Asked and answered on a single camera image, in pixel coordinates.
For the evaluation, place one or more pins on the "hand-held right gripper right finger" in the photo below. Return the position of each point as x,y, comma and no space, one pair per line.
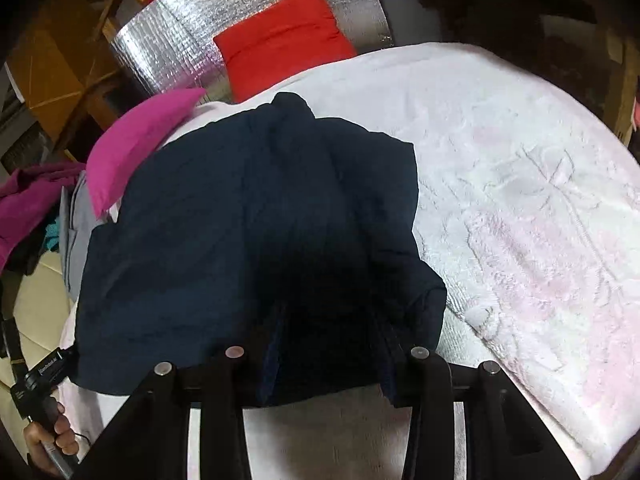
425,377

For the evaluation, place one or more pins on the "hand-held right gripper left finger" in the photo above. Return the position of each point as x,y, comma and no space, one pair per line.
227,377

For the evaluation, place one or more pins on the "navy blue jacket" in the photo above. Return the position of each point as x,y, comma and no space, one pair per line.
240,240

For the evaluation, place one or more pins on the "person's left hand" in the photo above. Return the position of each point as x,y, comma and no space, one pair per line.
62,437

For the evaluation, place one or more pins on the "cream sofa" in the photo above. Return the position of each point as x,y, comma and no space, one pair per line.
40,305

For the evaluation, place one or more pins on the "teal cloth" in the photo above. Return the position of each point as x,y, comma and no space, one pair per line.
52,235

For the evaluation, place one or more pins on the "grey garment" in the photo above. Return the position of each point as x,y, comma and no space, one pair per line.
75,230

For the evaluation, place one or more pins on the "magenta cloth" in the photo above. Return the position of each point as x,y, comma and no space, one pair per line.
30,205

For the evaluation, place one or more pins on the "white embossed blanket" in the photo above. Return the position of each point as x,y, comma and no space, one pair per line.
525,220

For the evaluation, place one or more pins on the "pink pillow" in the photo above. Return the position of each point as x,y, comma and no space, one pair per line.
135,147

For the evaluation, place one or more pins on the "wooden chair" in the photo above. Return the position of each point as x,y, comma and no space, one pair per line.
75,50

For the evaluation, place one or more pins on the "red pillow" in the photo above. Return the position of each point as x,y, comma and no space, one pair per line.
285,42

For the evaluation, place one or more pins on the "silver foil mat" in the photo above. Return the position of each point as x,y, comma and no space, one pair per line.
200,35

